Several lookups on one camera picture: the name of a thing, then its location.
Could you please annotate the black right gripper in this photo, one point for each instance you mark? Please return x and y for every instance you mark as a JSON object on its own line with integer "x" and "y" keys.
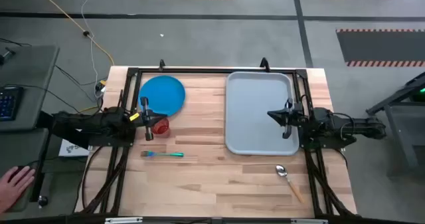
{"x": 288, "y": 117}

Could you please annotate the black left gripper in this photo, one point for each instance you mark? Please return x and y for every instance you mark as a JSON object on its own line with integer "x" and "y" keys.
{"x": 148, "y": 131}

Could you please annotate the blue round plate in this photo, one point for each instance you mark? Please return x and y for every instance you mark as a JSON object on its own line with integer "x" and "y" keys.
{"x": 162, "y": 91}

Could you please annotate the iridescent blue metal fork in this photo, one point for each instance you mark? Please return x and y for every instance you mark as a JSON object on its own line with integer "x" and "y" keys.
{"x": 166, "y": 154}

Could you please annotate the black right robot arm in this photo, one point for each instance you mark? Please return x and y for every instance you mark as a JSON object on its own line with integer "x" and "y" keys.
{"x": 358, "y": 124}

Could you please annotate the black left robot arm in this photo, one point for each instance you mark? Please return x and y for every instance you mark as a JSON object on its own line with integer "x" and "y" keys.
{"x": 99, "y": 122}

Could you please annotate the red faceted plastic cup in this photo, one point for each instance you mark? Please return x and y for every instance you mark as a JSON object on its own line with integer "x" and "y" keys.
{"x": 161, "y": 128}

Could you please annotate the grey plastic tray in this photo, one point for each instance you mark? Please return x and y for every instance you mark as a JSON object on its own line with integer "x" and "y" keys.
{"x": 255, "y": 117}

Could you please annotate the white printed box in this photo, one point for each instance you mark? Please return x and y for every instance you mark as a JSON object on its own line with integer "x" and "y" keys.
{"x": 71, "y": 149}

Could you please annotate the grey-legged workstation table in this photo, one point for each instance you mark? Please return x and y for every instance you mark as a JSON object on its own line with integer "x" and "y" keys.
{"x": 398, "y": 131}

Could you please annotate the black floor mat striped edge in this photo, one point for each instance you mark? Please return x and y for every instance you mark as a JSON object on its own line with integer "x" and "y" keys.
{"x": 382, "y": 48}

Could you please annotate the grey side desk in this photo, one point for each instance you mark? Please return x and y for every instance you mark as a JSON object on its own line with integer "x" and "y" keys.
{"x": 30, "y": 84}

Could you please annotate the black computer tower green lights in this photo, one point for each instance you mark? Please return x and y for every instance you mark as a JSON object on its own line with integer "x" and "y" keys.
{"x": 416, "y": 84}

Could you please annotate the black keyboard blue backlight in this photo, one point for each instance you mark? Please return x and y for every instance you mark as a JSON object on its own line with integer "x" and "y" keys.
{"x": 8, "y": 102}

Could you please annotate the person's hand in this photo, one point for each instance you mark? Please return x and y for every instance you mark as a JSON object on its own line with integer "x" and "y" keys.
{"x": 13, "y": 187}

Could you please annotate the black metal table frame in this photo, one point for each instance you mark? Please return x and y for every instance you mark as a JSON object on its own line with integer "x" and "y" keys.
{"x": 216, "y": 71}

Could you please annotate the silver metal bracket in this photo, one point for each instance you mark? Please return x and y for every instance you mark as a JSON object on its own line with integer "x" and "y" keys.
{"x": 123, "y": 220}

